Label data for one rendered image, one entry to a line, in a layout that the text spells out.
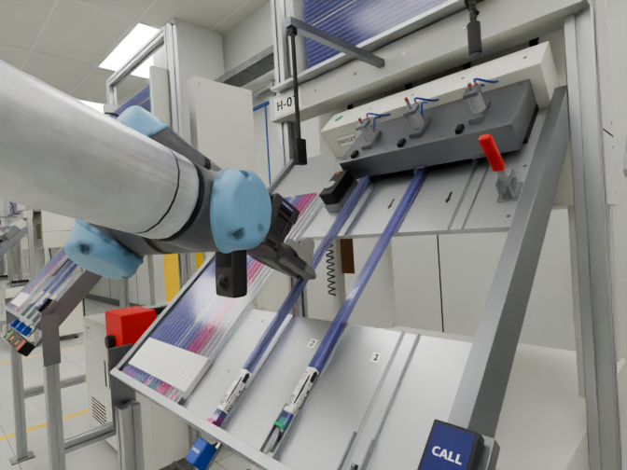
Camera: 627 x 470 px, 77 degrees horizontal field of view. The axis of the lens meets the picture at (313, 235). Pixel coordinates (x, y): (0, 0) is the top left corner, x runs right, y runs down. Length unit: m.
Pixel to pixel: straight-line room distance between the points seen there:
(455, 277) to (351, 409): 2.05
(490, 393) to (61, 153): 0.41
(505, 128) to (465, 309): 1.90
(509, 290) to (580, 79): 0.44
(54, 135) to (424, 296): 2.45
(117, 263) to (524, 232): 0.46
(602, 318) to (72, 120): 0.76
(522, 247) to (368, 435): 0.28
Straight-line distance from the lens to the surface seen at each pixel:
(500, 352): 0.47
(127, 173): 0.29
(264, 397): 0.58
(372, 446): 0.45
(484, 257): 2.40
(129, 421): 0.98
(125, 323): 1.24
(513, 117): 0.68
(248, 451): 0.52
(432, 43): 0.91
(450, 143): 0.71
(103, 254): 0.44
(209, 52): 4.29
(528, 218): 0.56
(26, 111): 0.26
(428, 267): 2.56
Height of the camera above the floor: 0.97
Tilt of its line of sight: level
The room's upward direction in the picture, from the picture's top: 3 degrees counter-clockwise
